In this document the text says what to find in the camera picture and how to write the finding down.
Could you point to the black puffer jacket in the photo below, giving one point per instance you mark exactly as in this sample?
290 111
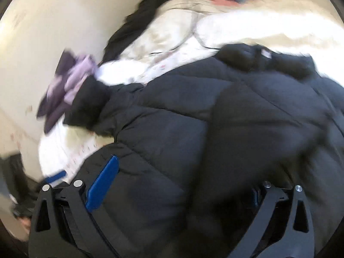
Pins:
174 113

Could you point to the black cloth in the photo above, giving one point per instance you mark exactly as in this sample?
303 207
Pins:
139 18

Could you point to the purple cloth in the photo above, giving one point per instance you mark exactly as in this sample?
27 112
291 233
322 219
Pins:
76 72

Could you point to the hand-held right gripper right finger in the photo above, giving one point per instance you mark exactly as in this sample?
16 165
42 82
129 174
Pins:
266 203

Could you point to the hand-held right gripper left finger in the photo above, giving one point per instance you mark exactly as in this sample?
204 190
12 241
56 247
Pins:
103 180

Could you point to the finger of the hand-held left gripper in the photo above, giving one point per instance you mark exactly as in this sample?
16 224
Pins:
56 177

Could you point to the cherry print bed sheet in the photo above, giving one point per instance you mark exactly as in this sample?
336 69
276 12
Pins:
67 145

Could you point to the cream quilt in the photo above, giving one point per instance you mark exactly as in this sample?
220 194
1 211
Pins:
268 27

